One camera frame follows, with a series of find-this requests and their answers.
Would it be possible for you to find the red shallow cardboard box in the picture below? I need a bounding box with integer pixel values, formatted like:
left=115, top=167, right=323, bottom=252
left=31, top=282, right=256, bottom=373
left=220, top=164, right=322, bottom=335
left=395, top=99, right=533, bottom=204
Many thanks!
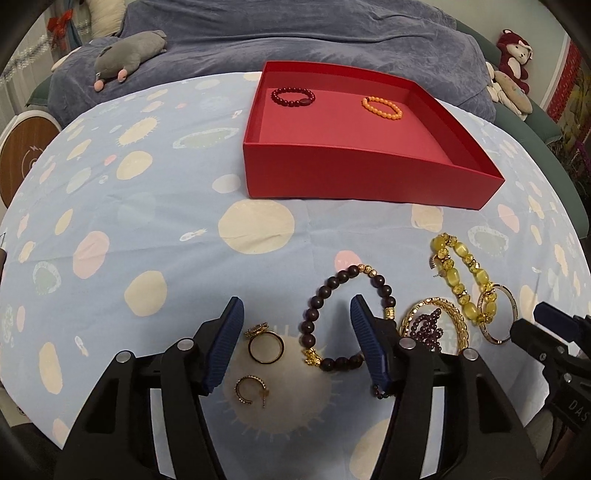
left=242, top=61, right=505, bottom=210

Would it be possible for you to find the green bed frame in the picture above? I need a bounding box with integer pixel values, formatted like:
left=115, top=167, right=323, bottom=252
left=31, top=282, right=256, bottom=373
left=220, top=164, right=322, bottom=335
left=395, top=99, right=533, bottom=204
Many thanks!
left=454, top=20, right=591, bottom=241

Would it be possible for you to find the light blue planet bedsheet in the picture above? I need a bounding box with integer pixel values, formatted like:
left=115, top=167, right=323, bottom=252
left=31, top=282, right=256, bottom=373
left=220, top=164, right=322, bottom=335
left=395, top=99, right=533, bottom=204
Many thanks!
left=1, top=73, right=590, bottom=479

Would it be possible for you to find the gold ring with ornament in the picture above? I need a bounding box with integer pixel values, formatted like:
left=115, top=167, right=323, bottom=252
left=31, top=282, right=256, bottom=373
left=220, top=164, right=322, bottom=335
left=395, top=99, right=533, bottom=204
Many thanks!
left=242, top=322, right=287, bottom=366

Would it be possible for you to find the orange bead bracelet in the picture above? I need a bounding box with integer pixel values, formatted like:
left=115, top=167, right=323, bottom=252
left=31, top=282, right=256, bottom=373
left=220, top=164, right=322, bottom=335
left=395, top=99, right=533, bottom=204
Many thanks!
left=361, top=95, right=405, bottom=122

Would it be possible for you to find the red monkey plush toy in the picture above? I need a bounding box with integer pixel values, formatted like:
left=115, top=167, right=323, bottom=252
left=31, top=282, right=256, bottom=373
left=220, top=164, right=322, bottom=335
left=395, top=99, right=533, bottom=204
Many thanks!
left=497, top=29, right=533, bottom=94

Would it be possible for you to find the thin rose gold bangle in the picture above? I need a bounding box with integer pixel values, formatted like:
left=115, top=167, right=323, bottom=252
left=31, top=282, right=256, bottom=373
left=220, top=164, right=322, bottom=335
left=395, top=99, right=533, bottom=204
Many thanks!
left=476, top=283, right=519, bottom=346

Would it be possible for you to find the grey mole plush toy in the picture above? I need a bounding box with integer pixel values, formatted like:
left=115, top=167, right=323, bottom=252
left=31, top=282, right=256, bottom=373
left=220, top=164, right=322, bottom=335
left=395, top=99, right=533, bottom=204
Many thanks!
left=93, top=30, right=167, bottom=92

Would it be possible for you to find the gold hoop earring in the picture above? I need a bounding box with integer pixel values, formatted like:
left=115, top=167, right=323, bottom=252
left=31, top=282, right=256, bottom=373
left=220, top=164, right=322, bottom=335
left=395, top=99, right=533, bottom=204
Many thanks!
left=235, top=375, right=270, bottom=409

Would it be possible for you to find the white long plush pillow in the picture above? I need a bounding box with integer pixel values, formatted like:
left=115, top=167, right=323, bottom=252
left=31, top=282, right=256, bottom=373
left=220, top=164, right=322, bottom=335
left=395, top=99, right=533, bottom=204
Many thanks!
left=85, top=0, right=126, bottom=38

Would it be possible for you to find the red ribbon bow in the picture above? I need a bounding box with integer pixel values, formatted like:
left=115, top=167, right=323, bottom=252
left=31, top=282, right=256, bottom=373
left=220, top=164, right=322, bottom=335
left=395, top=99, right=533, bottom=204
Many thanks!
left=47, top=9, right=73, bottom=50

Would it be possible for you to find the dark red bead bracelet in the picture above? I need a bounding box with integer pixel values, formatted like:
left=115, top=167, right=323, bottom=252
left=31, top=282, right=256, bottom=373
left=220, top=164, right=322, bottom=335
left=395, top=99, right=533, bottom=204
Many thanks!
left=270, top=87, right=317, bottom=108

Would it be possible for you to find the dark blue plush blanket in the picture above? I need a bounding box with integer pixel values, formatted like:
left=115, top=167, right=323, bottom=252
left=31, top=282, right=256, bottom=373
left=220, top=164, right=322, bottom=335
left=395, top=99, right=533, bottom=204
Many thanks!
left=48, top=1, right=496, bottom=126

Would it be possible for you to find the yellow jade stone bracelet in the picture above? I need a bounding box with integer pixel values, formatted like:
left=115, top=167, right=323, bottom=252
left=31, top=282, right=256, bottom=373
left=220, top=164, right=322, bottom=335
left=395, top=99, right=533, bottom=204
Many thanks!
left=427, top=233, right=499, bottom=326

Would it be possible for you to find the white sheer curtain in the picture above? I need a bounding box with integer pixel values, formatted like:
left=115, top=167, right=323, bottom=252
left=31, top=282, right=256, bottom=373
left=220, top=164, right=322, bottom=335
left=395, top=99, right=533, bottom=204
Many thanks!
left=0, top=13, right=54, bottom=121

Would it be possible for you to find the dark brown bead bracelet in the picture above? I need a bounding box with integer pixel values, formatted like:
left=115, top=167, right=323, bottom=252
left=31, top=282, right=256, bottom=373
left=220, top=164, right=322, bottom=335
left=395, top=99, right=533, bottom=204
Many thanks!
left=299, top=263, right=398, bottom=373

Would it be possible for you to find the beige spotted plush toy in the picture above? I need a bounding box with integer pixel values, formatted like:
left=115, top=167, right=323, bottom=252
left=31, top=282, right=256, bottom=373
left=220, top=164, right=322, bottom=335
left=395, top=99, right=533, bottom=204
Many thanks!
left=486, top=62, right=533, bottom=121

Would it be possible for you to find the white round wooden side table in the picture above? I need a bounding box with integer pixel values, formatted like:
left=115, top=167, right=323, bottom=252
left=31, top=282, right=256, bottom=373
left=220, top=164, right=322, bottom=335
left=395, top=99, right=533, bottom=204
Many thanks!
left=0, top=109, right=61, bottom=208

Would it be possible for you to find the purple garnet bead strand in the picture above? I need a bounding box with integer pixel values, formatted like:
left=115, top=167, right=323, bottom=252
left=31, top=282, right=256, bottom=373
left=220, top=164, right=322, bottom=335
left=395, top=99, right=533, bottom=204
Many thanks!
left=369, top=302, right=443, bottom=400

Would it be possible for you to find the gold chain cuff bangle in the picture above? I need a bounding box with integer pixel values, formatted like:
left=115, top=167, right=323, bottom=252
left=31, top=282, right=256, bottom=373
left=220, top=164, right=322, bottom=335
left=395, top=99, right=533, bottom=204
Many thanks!
left=399, top=297, right=469, bottom=353

